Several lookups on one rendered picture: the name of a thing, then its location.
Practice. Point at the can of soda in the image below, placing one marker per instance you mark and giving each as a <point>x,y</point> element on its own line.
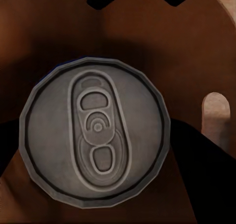
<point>94,132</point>

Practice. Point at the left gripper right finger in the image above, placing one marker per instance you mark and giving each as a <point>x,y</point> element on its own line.
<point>208,172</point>

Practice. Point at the trash can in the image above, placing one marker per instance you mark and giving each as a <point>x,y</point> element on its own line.
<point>187,52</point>

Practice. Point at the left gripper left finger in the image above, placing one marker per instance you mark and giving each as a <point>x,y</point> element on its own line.
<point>9,142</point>

